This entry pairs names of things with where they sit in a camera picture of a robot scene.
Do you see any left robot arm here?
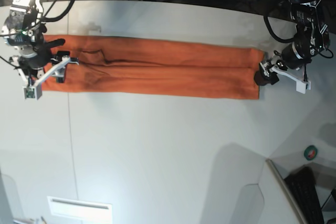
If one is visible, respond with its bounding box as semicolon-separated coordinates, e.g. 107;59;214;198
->
254;0;330;93

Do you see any green tape roll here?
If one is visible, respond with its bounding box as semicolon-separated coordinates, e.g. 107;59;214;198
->
303;145;318;161

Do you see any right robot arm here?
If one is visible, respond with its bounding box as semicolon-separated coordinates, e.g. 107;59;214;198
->
1;0;79;100

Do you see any black keyboard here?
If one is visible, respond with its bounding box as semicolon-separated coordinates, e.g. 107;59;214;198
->
285;166;324;224

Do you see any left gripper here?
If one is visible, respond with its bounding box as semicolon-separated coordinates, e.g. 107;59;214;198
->
254;24;333;94

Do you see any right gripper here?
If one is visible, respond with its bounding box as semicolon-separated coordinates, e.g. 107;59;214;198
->
1;6;79;100

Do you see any orange t-shirt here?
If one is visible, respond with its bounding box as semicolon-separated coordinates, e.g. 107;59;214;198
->
42;35;264;100

